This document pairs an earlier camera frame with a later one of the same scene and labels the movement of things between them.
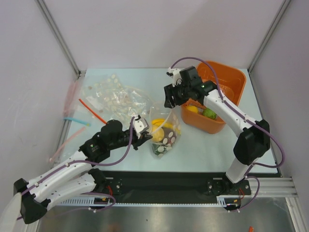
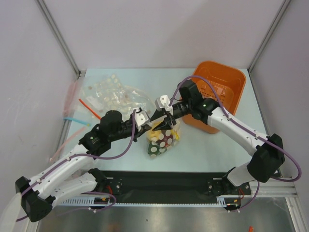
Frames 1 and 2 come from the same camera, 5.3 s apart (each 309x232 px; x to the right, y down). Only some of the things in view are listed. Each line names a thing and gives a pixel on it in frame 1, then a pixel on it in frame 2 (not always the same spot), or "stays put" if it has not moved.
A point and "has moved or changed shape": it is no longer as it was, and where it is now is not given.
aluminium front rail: x=272 y=187 stays put
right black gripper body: x=170 y=93 → x=171 y=116
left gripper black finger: x=145 y=138 → x=156 y=114
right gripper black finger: x=170 y=96 → x=166 y=123
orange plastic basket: x=230 y=80 stays put
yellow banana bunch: x=162 y=123 has moved or changed shape
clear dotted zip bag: x=165 y=127 has moved or changed shape
